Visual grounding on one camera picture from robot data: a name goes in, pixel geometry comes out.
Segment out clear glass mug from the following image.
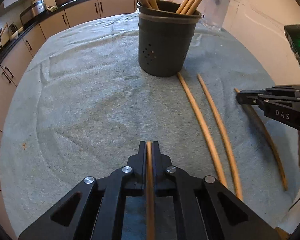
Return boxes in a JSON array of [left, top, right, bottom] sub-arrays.
[[199, 0, 230, 31]]

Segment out beige kitchen base cabinets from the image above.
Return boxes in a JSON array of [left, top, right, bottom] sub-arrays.
[[0, 0, 141, 196]]

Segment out black utensil holder cup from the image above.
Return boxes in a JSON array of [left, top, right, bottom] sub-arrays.
[[136, 0, 202, 77]]

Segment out grey-green table cloth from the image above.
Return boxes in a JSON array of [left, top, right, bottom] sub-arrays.
[[0, 13, 300, 235]]

